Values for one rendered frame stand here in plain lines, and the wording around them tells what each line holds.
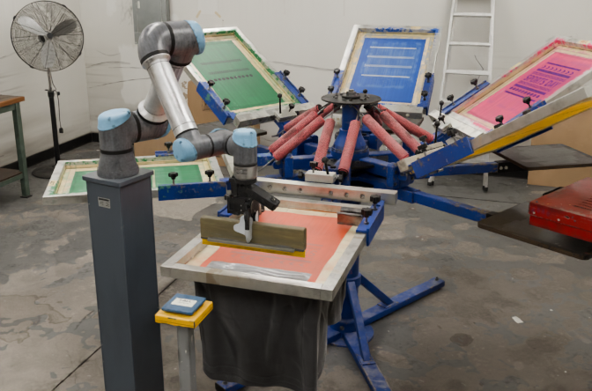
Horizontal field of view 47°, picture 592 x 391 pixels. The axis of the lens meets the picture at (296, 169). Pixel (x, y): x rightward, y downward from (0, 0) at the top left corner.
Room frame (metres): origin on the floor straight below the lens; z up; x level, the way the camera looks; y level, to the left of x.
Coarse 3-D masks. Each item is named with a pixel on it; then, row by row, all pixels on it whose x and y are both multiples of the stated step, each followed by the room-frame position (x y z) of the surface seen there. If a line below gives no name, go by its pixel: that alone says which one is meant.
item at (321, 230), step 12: (312, 216) 2.62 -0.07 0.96; (312, 228) 2.48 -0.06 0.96; (324, 228) 2.48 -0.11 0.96; (336, 228) 2.48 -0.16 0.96; (348, 228) 2.48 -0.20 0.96; (312, 240) 2.36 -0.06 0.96; (324, 240) 2.36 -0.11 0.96; (336, 240) 2.36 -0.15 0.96; (324, 252) 2.25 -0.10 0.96; (264, 264) 2.15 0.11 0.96; (276, 264) 2.15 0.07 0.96; (312, 264) 2.15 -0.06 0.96; (324, 264) 2.15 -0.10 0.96; (312, 276) 2.06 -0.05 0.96
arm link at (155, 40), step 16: (144, 32) 2.22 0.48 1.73; (160, 32) 2.21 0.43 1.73; (144, 48) 2.17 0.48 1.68; (160, 48) 2.18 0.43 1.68; (144, 64) 2.17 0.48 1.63; (160, 64) 2.15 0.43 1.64; (160, 80) 2.13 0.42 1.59; (176, 80) 2.16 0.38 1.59; (160, 96) 2.12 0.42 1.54; (176, 96) 2.11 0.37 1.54; (176, 112) 2.08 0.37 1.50; (176, 128) 2.06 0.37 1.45; (192, 128) 2.06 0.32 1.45; (176, 144) 2.02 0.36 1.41; (192, 144) 2.02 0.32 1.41; (208, 144) 2.05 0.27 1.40; (192, 160) 2.03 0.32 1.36
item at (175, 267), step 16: (288, 208) 2.71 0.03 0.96; (304, 208) 2.69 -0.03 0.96; (320, 208) 2.67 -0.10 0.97; (336, 208) 2.65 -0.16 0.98; (192, 240) 2.27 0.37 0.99; (352, 240) 2.27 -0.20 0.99; (176, 256) 2.13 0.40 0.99; (192, 256) 2.20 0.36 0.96; (352, 256) 2.14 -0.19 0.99; (160, 272) 2.06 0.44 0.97; (176, 272) 2.04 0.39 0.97; (192, 272) 2.02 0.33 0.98; (208, 272) 2.01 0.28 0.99; (224, 272) 2.01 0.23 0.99; (240, 272) 2.01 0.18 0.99; (336, 272) 2.01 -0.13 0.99; (256, 288) 1.96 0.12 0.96; (272, 288) 1.94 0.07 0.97; (288, 288) 1.93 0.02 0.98; (304, 288) 1.91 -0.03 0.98; (320, 288) 1.90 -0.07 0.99; (336, 288) 1.92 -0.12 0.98
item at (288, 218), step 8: (264, 216) 2.62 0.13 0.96; (272, 216) 2.62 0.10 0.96; (280, 216) 2.62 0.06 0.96; (288, 216) 2.62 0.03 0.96; (296, 216) 2.62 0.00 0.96; (304, 216) 2.62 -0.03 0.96; (280, 224) 2.53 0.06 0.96; (288, 224) 2.53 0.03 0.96; (296, 224) 2.53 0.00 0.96; (224, 248) 2.28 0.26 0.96; (232, 248) 2.28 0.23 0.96; (216, 256) 2.21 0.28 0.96; (224, 256) 2.21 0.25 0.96; (248, 264) 2.15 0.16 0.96; (256, 264) 2.15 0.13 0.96
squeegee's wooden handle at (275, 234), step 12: (204, 216) 2.11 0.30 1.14; (204, 228) 2.10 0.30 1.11; (216, 228) 2.08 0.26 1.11; (228, 228) 2.07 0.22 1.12; (252, 228) 2.05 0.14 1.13; (264, 228) 2.03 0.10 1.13; (276, 228) 2.02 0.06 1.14; (288, 228) 2.01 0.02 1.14; (300, 228) 2.01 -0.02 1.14; (240, 240) 2.06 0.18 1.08; (252, 240) 2.05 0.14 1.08; (264, 240) 2.03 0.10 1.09; (276, 240) 2.02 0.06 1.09; (288, 240) 2.01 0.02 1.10; (300, 240) 2.00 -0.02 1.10
